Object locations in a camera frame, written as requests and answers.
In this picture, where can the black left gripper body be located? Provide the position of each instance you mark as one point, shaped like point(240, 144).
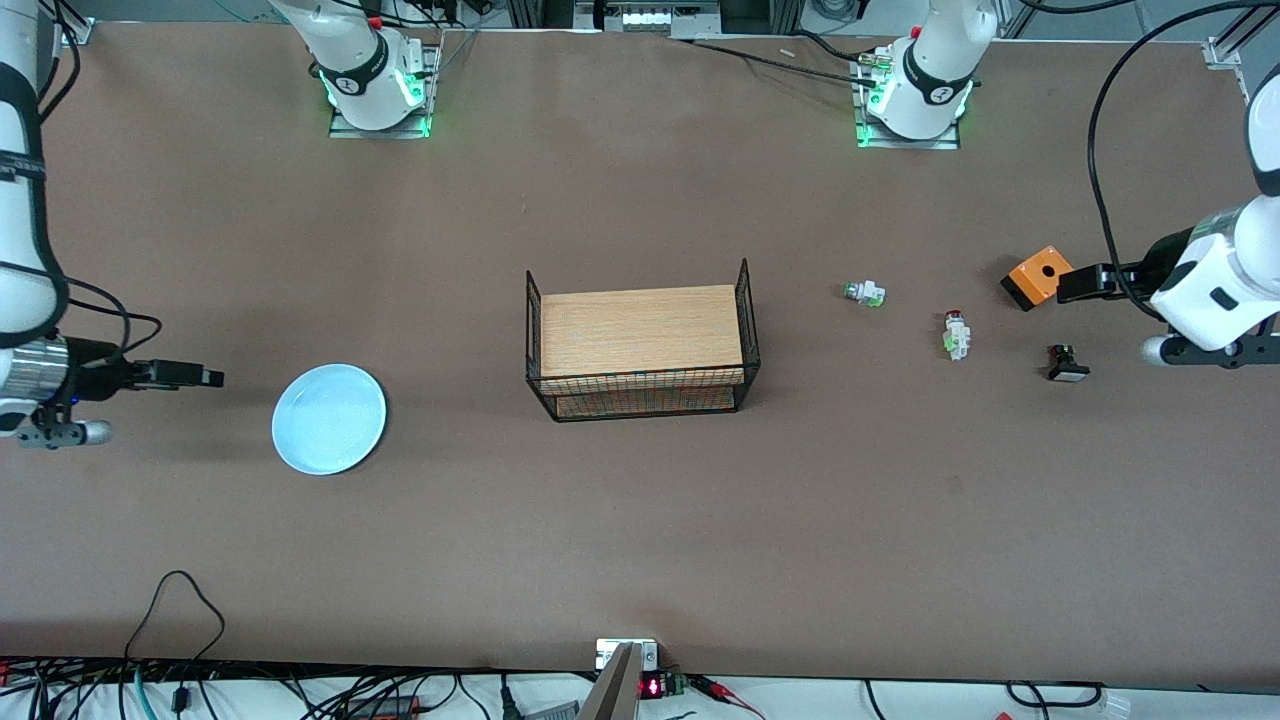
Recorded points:
point(1158, 262)

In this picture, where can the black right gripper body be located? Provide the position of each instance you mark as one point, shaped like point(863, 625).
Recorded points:
point(98, 366)

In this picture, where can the red push button switch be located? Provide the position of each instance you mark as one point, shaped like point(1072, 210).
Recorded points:
point(958, 338)

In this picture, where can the light blue round plate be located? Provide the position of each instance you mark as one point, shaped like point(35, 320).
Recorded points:
point(330, 420)

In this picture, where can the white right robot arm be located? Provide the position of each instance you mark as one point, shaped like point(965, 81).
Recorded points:
point(370, 80)

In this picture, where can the black rectangular white-cap button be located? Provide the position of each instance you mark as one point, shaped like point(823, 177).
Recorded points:
point(1067, 368)

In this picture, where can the aluminium profile corner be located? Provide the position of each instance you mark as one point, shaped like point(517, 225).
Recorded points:
point(1228, 60)
point(75, 25)

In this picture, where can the wooden shelf board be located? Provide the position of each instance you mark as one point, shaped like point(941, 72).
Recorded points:
point(640, 330)

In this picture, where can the grey metal bar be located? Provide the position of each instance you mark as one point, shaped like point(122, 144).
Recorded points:
point(612, 695)

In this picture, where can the red clip lead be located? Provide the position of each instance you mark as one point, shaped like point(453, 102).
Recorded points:
point(725, 692)

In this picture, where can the red digit display module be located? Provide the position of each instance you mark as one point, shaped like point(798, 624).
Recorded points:
point(655, 687)

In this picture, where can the orange button enclosure box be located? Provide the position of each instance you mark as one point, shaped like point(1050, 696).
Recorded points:
point(1040, 272)

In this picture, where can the green push button switch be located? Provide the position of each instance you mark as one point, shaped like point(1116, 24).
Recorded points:
point(866, 293)

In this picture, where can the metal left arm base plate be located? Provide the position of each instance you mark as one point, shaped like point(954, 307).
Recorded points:
point(905, 143)

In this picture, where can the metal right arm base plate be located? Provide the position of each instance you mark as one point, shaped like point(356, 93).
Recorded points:
point(345, 130)

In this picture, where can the silver metal bracket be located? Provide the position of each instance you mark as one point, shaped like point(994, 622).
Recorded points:
point(612, 652)

